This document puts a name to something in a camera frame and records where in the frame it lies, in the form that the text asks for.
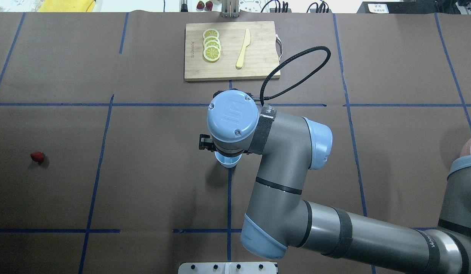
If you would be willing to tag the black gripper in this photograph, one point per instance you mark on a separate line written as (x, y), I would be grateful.
(205, 143)

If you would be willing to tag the red strawberry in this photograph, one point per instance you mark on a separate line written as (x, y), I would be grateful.
(37, 156)

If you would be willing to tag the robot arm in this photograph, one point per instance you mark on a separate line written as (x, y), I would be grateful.
(278, 217)

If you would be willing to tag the light blue cup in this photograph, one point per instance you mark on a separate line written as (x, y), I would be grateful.
(227, 162)

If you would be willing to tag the yellow plastic knife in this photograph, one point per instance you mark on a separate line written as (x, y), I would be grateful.
(246, 42)

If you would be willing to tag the lemon slice bottom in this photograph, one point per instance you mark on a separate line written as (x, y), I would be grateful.
(212, 54)

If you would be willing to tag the lemon slice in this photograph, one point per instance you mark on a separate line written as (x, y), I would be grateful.
(212, 54)
(211, 33)
(212, 46)
(211, 39)

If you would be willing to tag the bamboo cutting board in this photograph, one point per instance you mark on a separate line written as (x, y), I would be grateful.
(260, 59)

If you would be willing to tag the lemon slice top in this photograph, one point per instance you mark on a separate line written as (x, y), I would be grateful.
(211, 33)

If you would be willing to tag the yellow cloth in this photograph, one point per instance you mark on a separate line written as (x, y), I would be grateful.
(67, 6)

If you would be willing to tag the white camera mast base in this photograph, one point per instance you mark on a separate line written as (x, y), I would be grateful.
(258, 267)

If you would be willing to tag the aluminium frame post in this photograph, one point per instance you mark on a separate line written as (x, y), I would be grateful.
(230, 8)

